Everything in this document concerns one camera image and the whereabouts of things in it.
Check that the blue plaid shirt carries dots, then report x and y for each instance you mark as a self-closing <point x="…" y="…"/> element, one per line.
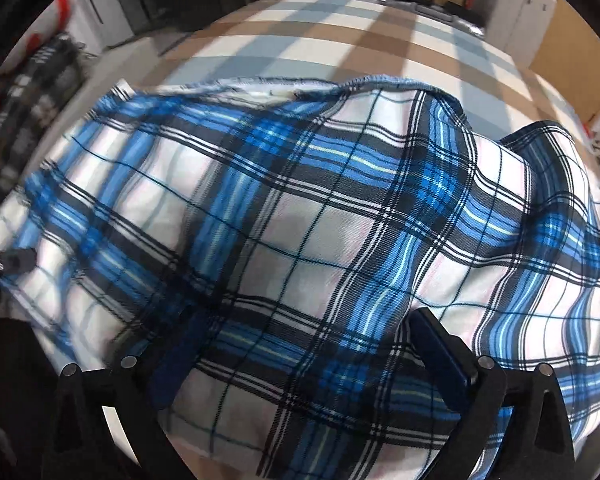
<point x="305" y="220"/>

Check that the silver suitcase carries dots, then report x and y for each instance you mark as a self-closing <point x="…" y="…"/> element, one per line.
<point x="455" y="16"/>

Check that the wooden door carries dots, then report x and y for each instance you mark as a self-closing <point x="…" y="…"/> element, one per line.
<point x="575" y="60"/>

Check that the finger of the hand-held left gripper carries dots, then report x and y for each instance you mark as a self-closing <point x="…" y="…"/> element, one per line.
<point x="15" y="260"/>

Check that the black white checked blanket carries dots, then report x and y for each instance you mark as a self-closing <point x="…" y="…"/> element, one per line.
<point x="45" y="75"/>

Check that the checked bed sheet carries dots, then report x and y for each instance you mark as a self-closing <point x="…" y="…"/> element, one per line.
<point x="330" y="40"/>

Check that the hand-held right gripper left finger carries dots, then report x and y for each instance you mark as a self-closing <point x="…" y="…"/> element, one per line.
<point x="175" y="365"/>

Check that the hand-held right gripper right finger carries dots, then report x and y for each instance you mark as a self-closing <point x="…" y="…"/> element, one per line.
<point x="440" y="355"/>

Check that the white suitcase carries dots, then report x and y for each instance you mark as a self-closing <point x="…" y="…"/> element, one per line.
<point x="520" y="10"/>

